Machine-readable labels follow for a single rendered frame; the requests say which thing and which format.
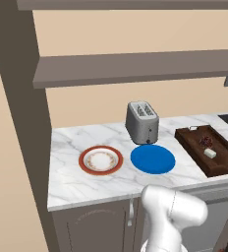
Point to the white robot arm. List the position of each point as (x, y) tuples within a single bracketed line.
[(171, 210)]

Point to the dark brown wooden tray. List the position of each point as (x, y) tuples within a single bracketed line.
[(198, 154)]

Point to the dark red dessert item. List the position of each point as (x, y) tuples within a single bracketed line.
[(205, 141)]

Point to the cream block dessert item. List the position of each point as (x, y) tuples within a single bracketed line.
[(210, 153)]

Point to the silver two-slot toaster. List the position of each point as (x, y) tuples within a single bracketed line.
[(142, 126)]

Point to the red-rimmed white plate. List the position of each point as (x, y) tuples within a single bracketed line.
[(100, 160)]

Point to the blue plate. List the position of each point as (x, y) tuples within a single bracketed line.
[(152, 159)]

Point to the grey-brown tall cabinet panel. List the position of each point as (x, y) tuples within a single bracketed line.
[(21, 114)]

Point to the grey cupboard door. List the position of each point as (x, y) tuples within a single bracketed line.
[(96, 226)]

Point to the grey dishwasher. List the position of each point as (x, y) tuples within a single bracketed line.
[(211, 223)]

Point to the grey-brown wall shelf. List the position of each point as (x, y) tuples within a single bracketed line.
[(135, 67), (119, 4)]

